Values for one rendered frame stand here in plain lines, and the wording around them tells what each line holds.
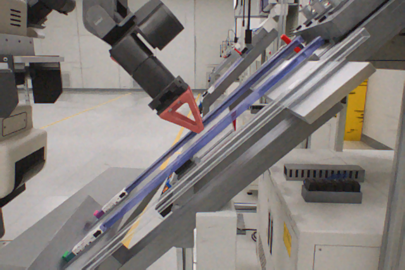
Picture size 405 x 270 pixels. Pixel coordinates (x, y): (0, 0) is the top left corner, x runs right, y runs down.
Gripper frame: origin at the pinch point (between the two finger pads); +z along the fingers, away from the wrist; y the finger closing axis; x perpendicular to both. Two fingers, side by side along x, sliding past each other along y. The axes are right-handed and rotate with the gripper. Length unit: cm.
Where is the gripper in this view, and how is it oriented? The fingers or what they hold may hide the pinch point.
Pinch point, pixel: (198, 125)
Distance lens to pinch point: 55.6
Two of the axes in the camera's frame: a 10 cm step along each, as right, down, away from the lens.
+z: 6.7, 7.2, 1.8
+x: -7.4, 6.5, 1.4
